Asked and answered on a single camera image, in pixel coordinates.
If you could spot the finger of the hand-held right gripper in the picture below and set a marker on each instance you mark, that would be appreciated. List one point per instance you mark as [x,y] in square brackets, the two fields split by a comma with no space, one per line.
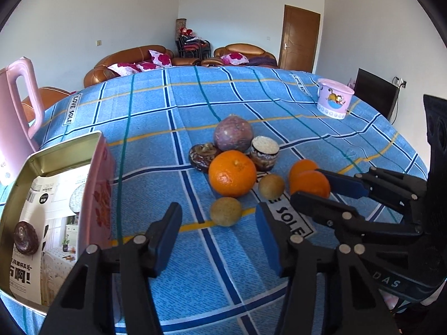
[314,204]
[345,185]

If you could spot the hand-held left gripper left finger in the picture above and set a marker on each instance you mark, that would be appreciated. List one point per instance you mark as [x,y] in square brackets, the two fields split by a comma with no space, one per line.
[167,239]

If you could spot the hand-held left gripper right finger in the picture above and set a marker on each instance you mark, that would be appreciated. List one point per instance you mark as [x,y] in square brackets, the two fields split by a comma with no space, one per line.
[267,239]

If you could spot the small orange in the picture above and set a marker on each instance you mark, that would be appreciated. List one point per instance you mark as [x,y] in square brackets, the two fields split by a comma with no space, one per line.
[310,185]
[302,167]

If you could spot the pink tin box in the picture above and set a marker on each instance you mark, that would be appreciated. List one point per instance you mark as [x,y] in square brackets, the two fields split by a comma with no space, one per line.
[101,195]

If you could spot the brown longan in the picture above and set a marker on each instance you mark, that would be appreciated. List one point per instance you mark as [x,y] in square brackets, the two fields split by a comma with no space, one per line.
[271,185]
[226,211]

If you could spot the large orange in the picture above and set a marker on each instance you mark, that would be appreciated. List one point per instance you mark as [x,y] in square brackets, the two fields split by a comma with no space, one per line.
[232,173]

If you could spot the black monitor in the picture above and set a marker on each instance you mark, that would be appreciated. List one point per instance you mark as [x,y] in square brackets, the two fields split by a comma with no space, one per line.
[375,92]

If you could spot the pink cartoon bucket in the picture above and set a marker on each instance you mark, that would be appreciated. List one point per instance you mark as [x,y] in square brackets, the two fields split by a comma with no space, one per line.
[333,99]

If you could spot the dark mangosteen with calyx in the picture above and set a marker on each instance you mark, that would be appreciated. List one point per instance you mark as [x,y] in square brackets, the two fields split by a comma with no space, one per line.
[202,157]

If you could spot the purple round passion fruit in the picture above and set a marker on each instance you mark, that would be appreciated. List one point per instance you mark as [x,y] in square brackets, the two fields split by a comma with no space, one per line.
[233,133]

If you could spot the printed paper sheet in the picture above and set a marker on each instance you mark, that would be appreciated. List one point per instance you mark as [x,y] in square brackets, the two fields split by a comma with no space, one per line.
[52,209]

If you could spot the blue plaid tablecloth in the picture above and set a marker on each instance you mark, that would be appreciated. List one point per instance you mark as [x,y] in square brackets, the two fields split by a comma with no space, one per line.
[174,118]

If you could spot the purple cloth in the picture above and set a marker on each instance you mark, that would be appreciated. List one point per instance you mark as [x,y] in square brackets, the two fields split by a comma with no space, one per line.
[262,61]

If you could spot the brown wooden door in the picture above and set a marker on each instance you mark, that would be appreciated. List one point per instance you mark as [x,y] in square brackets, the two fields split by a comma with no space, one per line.
[300,38]

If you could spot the white pillow magenta flowers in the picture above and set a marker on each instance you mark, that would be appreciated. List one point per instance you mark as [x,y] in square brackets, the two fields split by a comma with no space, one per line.
[124,68]
[148,66]
[161,57]
[234,58]

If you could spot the brown leather armchair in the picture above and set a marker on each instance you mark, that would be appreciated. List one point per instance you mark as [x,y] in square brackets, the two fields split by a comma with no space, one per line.
[52,95]
[241,48]

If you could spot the long brown leather sofa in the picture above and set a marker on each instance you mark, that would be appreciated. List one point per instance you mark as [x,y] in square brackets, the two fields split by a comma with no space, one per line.
[115,59]

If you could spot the stacked dark chairs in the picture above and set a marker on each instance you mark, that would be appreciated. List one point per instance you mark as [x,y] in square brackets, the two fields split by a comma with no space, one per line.
[192,48]

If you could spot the pink electric kettle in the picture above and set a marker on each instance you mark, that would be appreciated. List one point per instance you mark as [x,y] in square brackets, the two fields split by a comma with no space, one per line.
[14,118]

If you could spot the red decoration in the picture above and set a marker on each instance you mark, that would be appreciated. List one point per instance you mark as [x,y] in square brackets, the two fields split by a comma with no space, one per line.
[187,32]

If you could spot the rolled patterned rug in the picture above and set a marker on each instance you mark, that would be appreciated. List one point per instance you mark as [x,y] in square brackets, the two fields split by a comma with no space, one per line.
[181,26]

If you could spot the wall socket with plug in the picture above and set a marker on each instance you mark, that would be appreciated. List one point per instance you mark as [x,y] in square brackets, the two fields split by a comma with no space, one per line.
[401,82]

